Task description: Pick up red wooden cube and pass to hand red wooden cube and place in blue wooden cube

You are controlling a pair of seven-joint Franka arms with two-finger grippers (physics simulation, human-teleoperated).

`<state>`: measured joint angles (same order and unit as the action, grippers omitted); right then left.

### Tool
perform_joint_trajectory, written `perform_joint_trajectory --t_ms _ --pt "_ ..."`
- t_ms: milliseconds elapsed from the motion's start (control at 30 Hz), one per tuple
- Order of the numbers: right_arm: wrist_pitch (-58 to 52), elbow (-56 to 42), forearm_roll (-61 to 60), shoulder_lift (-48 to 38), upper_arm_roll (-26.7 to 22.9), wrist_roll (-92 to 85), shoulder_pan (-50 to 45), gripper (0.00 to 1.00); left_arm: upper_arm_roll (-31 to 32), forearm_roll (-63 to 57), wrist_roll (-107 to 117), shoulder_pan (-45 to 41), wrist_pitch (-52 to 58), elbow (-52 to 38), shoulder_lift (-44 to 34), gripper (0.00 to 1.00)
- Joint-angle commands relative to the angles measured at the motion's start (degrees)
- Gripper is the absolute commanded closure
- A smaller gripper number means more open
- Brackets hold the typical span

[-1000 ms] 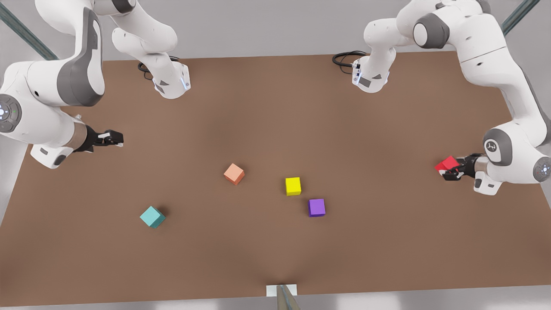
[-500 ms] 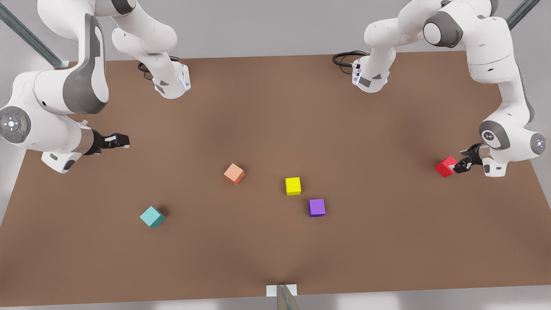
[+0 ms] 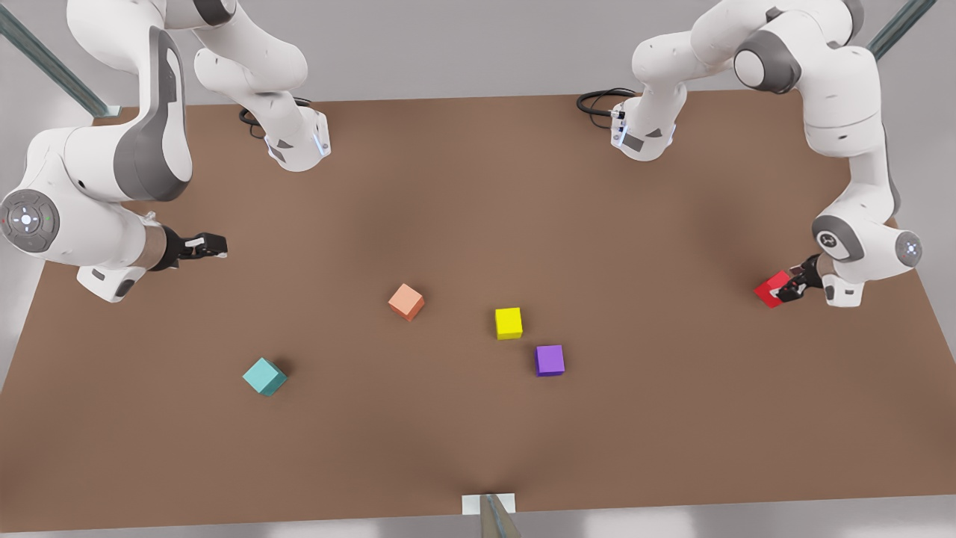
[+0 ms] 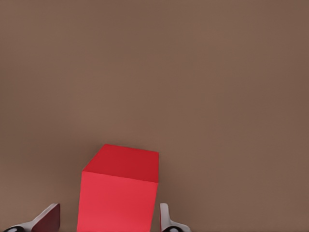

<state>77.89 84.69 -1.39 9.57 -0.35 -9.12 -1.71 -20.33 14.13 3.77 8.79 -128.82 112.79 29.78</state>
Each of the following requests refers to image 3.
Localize orange wooden cube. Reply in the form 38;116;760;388
388;283;425;322

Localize silver frame post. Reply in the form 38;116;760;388
0;6;122;119
868;0;937;61
462;492;524;538

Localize black cable loop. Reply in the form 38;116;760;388
577;88;638;129
239;97;313;140

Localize red wooden cube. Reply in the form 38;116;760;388
754;270;794;309

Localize teal wooden cube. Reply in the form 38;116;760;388
243;357;288;397

